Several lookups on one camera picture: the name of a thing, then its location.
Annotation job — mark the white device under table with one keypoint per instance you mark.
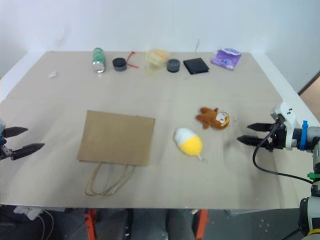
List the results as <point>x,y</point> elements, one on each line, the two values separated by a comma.
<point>27,212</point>

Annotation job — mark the green clip on right arm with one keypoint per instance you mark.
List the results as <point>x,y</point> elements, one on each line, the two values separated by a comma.
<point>313,176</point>

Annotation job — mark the black round puck right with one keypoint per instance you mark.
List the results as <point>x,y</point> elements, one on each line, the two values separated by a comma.
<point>173,65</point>

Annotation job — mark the green bottle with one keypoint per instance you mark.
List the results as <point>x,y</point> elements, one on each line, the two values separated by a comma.
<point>98,60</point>

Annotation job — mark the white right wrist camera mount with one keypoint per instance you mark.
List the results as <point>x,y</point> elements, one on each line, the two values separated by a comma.
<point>287,112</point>

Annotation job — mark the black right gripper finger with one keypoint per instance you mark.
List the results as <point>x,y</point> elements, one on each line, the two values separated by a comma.
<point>261,127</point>
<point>251,140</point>

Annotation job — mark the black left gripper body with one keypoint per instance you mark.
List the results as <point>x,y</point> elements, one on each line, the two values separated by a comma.
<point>4,148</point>

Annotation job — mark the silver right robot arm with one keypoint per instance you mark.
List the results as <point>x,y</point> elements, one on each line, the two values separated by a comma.
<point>313,133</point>

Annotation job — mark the yellow white plush toy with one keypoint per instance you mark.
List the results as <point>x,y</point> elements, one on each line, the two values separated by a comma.
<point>188,143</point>

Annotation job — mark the brown monkey plush toy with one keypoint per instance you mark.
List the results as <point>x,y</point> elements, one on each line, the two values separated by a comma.
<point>212,119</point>

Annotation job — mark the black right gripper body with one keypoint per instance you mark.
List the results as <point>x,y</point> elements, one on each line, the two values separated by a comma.
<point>278,138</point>

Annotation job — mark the purple plastic packet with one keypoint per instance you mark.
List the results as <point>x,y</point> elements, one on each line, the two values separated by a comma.
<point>226,58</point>

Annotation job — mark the black round jar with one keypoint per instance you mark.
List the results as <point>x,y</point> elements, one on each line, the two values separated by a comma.
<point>119,64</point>

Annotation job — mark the blue clamp on right arm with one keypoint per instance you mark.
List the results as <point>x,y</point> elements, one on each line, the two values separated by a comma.
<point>304,137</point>

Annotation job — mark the orange metal frame leg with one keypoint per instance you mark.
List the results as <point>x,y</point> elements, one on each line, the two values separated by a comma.
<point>90,225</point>
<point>202,223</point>

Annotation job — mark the small white paper scrap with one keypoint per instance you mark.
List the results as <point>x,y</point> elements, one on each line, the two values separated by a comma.
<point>53,75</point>

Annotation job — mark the black square wallet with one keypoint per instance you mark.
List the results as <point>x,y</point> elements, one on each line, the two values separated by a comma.
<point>196,66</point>

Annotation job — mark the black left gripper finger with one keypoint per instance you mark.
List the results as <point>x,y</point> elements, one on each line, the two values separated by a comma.
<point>16,131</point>
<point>28,150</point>

